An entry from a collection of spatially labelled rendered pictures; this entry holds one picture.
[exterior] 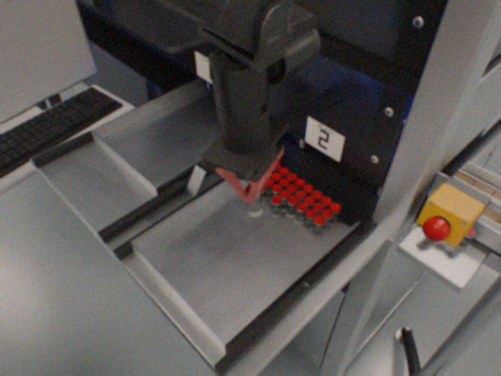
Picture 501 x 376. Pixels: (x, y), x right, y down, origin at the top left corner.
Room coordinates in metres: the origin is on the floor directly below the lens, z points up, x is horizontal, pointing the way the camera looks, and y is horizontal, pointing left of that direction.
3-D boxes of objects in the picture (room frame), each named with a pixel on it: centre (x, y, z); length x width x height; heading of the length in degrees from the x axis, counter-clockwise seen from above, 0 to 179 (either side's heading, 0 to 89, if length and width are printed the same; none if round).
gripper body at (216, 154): (0.37, 0.01, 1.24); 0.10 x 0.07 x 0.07; 151
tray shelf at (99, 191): (0.61, 0.09, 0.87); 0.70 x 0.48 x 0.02; 44
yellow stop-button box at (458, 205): (0.44, -0.34, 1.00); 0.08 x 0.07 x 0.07; 134
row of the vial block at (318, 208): (0.55, -0.09, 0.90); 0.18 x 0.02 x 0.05; 43
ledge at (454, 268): (0.46, -0.38, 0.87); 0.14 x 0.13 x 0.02; 134
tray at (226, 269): (0.46, 0.00, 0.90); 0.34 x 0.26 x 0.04; 133
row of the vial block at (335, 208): (0.57, -0.11, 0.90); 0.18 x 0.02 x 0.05; 43
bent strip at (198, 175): (0.56, 0.15, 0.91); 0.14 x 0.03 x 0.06; 135
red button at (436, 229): (0.41, -0.30, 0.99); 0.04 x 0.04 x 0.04; 44
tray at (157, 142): (0.78, 0.16, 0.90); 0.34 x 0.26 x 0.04; 134
